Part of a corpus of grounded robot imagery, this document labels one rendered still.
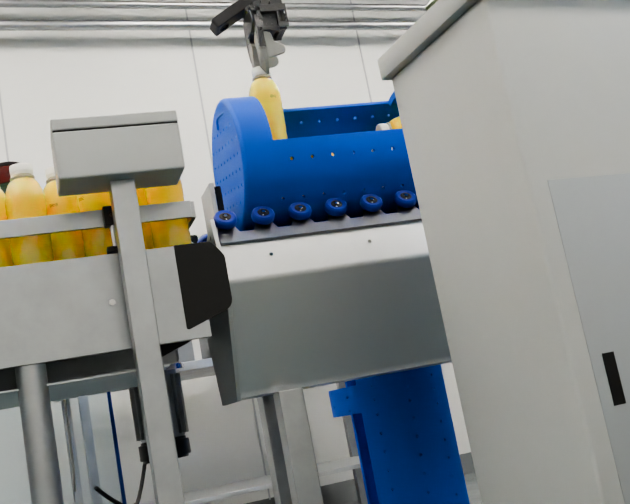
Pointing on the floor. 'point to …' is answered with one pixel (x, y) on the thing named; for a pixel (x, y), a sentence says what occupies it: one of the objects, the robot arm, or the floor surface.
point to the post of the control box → (146, 343)
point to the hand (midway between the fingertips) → (260, 72)
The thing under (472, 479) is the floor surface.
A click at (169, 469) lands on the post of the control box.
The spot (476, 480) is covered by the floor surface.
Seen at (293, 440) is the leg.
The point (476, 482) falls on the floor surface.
